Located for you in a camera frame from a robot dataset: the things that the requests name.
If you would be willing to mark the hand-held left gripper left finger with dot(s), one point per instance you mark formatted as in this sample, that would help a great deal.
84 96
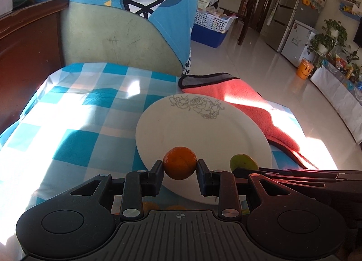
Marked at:
159 169

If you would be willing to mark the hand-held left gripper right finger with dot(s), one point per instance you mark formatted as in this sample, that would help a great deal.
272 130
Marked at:
201 169

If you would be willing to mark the white floral plate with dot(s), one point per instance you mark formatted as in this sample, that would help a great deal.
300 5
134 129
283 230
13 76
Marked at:
198 125

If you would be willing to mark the yellow smiley bucket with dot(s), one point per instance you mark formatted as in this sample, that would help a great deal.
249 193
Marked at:
305 69

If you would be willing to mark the green jujube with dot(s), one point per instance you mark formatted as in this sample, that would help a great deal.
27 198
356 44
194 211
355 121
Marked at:
241 161

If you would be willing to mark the blue plastic bin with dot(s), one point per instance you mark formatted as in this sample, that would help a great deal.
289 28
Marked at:
208 36

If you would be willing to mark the white plastic basket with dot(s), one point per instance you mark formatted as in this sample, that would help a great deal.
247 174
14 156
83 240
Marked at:
210 20

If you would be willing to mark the blue checkered tablecloth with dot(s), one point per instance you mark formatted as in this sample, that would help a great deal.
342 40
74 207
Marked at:
70 136

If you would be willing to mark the green sofa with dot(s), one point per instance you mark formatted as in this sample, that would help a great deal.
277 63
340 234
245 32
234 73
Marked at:
113 40

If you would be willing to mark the wooden headboard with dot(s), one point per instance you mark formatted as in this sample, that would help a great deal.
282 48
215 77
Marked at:
28 51

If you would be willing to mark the dark wooden table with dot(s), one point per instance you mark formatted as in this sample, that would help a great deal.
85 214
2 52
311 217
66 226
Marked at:
243 23

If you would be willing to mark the pink towel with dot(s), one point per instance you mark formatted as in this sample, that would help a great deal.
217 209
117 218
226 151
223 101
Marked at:
240 94

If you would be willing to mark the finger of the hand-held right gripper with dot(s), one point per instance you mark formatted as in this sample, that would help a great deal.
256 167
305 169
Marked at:
305 184
297 171

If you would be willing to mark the tall silver refrigerator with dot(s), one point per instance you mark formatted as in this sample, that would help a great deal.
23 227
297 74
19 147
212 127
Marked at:
285 9

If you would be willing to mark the blue printed sofa cover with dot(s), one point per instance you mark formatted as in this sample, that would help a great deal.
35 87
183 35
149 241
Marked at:
169 1

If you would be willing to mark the small white refrigerator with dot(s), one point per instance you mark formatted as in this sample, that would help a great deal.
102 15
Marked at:
297 43

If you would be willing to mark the white low cabinet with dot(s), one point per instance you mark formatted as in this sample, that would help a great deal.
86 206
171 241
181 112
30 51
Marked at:
339 91

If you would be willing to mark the potted green plants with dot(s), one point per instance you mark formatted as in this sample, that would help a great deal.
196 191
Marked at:
328 37

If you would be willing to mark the blue wall shelf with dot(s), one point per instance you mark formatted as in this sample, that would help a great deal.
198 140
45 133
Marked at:
350 10

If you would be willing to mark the houndstooth seat cover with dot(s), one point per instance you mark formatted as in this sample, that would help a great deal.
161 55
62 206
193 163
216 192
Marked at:
186 67

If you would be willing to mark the orange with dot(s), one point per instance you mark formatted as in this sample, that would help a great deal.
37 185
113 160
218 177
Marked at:
179 163

